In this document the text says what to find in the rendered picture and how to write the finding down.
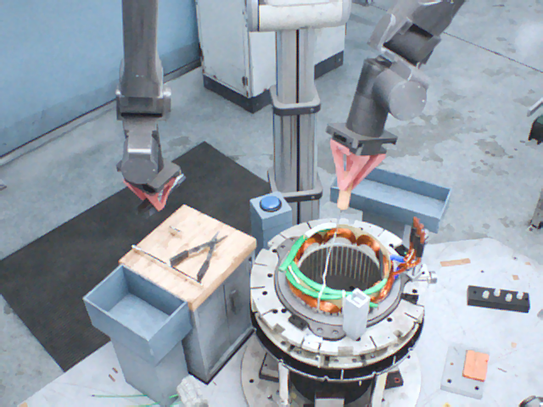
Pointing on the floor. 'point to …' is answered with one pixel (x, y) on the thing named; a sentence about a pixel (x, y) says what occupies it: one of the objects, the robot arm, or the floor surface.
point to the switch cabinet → (250, 53)
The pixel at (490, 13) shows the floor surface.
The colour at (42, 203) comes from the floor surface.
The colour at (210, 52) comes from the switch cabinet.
